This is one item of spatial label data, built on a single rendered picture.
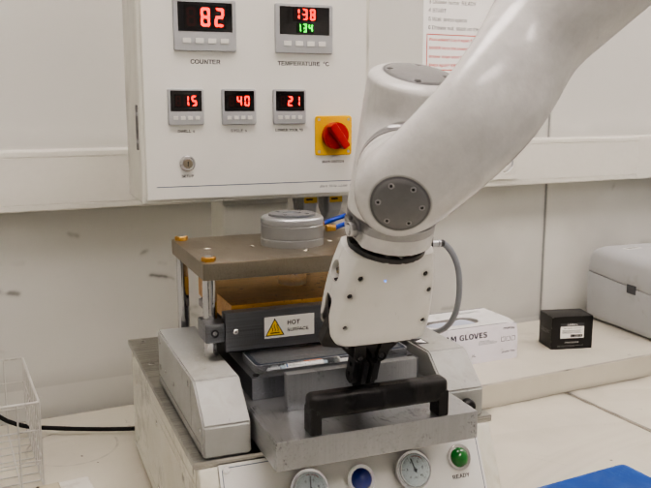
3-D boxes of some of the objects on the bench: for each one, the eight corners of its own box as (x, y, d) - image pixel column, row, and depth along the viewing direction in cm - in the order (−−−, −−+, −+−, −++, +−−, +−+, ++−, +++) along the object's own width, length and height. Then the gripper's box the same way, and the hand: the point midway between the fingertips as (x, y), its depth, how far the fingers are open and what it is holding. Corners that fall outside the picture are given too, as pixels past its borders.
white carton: (384, 354, 159) (385, 319, 157) (481, 341, 168) (482, 306, 167) (416, 373, 148) (417, 334, 147) (517, 357, 157) (519, 320, 156)
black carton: (538, 341, 168) (540, 309, 167) (578, 339, 169) (580, 307, 168) (550, 350, 162) (551, 317, 161) (592, 348, 163) (594, 315, 162)
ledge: (332, 371, 163) (332, 350, 162) (636, 322, 199) (637, 305, 198) (412, 423, 136) (412, 398, 135) (746, 356, 172) (748, 336, 172)
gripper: (440, 209, 81) (408, 355, 90) (300, 216, 76) (280, 371, 84) (477, 245, 75) (439, 399, 84) (327, 257, 70) (303, 418, 78)
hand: (362, 370), depth 83 cm, fingers closed, pressing on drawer
